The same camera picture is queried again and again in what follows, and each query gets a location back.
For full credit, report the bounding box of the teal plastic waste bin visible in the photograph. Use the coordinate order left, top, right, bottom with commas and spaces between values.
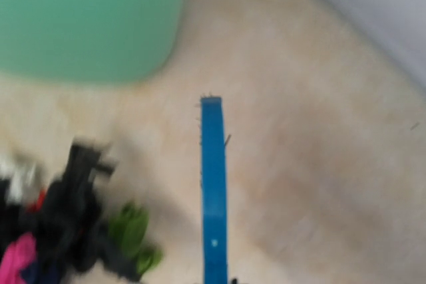
1, 0, 184, 83

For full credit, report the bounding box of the green paper scrap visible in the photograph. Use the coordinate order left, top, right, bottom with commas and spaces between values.
108, 202, 164, 275

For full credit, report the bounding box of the blue hand brush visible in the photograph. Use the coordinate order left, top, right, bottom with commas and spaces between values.
200, 96, 231, 284

